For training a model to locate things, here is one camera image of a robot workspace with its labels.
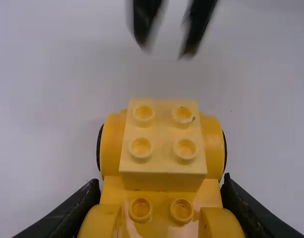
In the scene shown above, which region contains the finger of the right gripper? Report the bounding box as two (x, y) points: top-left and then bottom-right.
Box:
(177, 0), (219, 61)
(125, 0), (168, 53)

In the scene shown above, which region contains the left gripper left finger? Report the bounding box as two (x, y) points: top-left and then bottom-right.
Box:
(12, 178), (102, 238)

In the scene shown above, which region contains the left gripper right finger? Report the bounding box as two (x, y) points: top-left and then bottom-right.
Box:
(220, 172), (304, 238)

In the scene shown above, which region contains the yellow toy car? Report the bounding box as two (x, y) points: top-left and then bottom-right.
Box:
(95, 97), (247, 238)

